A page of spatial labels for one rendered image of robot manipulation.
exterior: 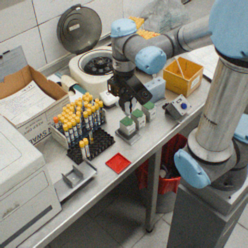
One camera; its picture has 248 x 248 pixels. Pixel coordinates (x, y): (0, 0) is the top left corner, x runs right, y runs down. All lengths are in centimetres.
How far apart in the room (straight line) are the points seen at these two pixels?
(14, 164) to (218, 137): 50
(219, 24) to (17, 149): 58
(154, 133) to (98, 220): 93
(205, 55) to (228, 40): 111
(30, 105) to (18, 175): 56
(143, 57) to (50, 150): 57
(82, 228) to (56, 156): 88
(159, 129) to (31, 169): 60
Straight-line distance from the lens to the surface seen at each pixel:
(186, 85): 137
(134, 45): 89
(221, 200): 103
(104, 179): 112
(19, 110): 133
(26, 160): 83
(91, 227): 201
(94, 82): 132
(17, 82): 143
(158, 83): 132
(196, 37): 86
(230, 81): 63
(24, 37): 145
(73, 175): 110
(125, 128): 118
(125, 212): 204
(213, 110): 69
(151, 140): 123
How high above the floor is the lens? 180
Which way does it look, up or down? 47 degrees down
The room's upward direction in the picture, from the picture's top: 2 degrees counter-clockwise
